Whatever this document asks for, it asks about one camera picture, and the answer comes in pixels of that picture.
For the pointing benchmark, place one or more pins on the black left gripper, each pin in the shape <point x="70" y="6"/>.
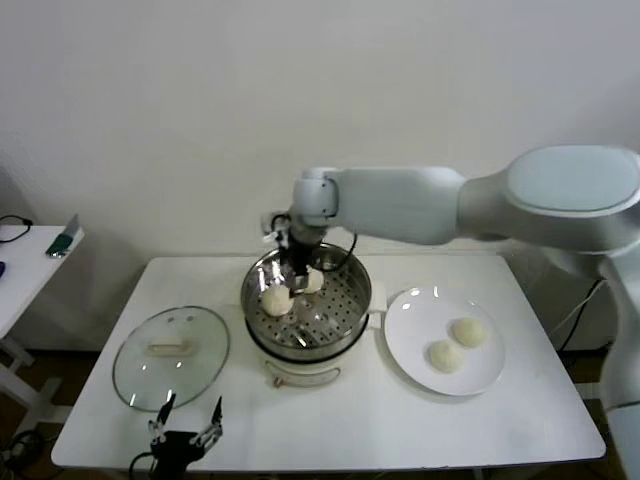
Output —
<point x="175" y="445"/>

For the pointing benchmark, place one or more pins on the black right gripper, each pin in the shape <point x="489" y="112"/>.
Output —
<point x="299" y="252"/>

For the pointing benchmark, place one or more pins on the white steamed baozi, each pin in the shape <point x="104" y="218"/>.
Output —
<point x="276" y="302"/>
<point x="316" y="282"/>
<point x="469" y="331"/>
<point x="446" y="356"/>

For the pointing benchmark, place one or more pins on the pale right robot arm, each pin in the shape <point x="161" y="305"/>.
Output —
<point x="450" y="205"/>

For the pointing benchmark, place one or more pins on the perforated steel steamer basket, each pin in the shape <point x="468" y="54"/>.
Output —
<point x="340" y="310"/>

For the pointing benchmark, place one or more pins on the white electric cooker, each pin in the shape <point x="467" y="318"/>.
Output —
<point x="300" y="372"/>

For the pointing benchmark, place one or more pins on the white round plate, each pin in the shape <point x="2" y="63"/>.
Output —
<point x="415" y="325"/>

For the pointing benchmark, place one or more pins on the white side table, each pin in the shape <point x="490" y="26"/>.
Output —
<point x="30" y="260"/>

